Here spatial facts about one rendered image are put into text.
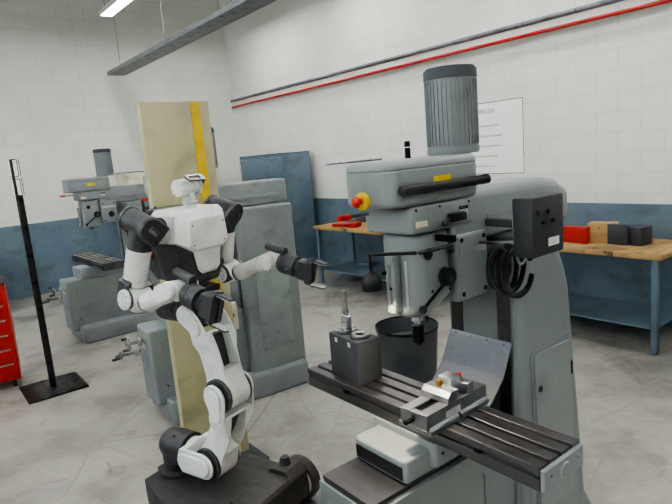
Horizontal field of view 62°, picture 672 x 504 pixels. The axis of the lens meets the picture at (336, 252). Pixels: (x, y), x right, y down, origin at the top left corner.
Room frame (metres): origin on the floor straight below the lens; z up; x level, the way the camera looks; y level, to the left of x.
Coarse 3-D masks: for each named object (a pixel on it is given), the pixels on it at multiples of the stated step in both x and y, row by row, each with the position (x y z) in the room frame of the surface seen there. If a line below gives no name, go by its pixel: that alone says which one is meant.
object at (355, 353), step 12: (336, 336) 2.36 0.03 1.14; (348, 336) 2.33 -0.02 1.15; (360, 336) 2.27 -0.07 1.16; (372, 336) 2.30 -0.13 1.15; (336, 348) 2.36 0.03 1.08; (348, 348) 2.28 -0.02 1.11; (360, 348) 2.24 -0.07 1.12; (372, 348) 2.27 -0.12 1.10; (336, 360) 2.37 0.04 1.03; (348, 360) 2.29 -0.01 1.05; (360, 360) 2.23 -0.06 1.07; (372, 360) 2.27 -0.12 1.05; (336, 372) 2.38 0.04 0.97; (348, 372) 2.30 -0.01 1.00; (360, 372) 2.23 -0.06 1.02; (372, 372) 2.26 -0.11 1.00; (360, 384) 2.23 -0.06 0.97
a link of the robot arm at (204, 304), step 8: (192, 288) 1.84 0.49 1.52; (200, 288) 1.84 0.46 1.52; (184, 296) 1.83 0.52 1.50; (192, 296) 1.81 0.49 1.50; (200, 296) 1.81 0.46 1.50; (208, 296) 1.78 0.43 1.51; (184, 304) 1.84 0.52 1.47; (192, 304) 1.81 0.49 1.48; (200, 304) 1.81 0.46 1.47; (208, 304) 1.78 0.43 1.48; (216, 304) 1.80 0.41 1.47; (200, 312) 1.81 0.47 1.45; (208, 312) 1.78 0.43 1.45; (216, 312) 1.80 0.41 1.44; (208, 320) 1.78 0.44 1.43; (216, 320) 1.81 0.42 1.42
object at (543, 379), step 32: (512, 256) 2.15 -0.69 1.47; (544, 256) 2.25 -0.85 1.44; (544, 288) 2.25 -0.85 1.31; (480, 320) 2.28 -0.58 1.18; (512, 320) 2.15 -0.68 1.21; (544, 320) 2.24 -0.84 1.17; (512, 352) 2.16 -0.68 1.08; (544, 352) 2.21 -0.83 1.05; (512, 384) 2.16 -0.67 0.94; (544, 384) 2.20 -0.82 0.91; (544, 416) 2.19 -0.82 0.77; (576, 416) 2.36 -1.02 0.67; (576, 480) 2.34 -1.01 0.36
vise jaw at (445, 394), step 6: (426, 384) 1.94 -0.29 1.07; (432, 384) 1.93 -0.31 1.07; (426, 390) 1.92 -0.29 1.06; (432, 390) 1.90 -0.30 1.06; (438, 390) 1.89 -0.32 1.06; (444, 390) 1.87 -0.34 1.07; (450, 390) 1.87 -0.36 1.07; (456, 390) 1.87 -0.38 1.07; (426, 396) 1.92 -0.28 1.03; (432, 396) 1.89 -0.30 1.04; (438, 396) 1.87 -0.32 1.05; (444, 396) 1.86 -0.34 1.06; (450, 396) 1.85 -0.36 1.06; (456, 396) 1.87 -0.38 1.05; (444, 402) 1.85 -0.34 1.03; (450, 402) 1.85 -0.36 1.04
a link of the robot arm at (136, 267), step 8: (128, 256) 2.03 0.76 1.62; (136, 256) 2.02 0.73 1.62; (144, 256) 2.04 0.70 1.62; (128, 264) 2.03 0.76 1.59; (136, 264) 2.03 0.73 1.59; (144, 264) 2.04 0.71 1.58; (128, 272) 2.03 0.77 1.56; (136, 272) 2.03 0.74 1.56; (144, 272) 2.05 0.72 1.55; (120, 280) 2.04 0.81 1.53; (128, 280) 2.03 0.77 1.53; (136, 280) 2.04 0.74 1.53; (144, 280) 2.06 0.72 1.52; (120, 288) 2.04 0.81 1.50; (128, 288) 2.02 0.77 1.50; (136, 288) 2.04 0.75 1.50; (120, 296) 2.02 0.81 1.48; (128, 296) 2.00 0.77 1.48; (120, 304) 2.02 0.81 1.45; (128, 304) 1.99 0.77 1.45
